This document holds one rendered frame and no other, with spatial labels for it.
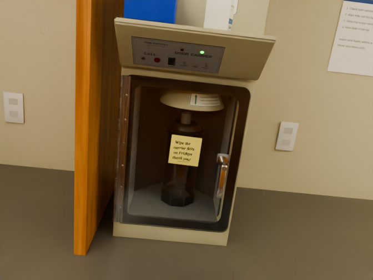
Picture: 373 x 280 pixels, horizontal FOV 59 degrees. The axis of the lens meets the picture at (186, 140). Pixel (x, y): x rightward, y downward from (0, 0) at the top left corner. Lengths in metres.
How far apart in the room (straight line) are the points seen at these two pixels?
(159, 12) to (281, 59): 0.69
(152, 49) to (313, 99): 0.78
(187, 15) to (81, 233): 0.57
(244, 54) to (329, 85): 0.68
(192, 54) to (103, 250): 0.54
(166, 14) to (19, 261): 0.66
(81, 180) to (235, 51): 0.45
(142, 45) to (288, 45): 0.69
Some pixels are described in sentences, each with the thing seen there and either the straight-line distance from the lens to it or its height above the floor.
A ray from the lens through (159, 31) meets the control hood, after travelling 0.69.
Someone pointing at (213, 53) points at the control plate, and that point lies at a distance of 0.72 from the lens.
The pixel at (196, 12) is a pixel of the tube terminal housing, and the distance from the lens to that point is 0.80.
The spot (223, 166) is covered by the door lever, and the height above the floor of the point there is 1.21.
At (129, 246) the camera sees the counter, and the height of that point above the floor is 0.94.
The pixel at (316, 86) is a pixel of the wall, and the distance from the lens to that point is 1.34.
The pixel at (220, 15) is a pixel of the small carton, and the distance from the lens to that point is 0.72.
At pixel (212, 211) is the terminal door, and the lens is 0.91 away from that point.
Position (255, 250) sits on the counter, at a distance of 1.00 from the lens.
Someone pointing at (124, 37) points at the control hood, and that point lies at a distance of 0.72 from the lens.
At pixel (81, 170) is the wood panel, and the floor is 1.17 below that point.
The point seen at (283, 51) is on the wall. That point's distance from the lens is 1.28.
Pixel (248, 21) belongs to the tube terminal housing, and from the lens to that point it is 0.81.
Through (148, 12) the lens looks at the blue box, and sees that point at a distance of 0.69.
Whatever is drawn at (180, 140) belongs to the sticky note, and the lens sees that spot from 0.82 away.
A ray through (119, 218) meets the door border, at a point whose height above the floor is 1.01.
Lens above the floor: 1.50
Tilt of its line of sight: 18 degrees down
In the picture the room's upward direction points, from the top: 7 degrees clockwise
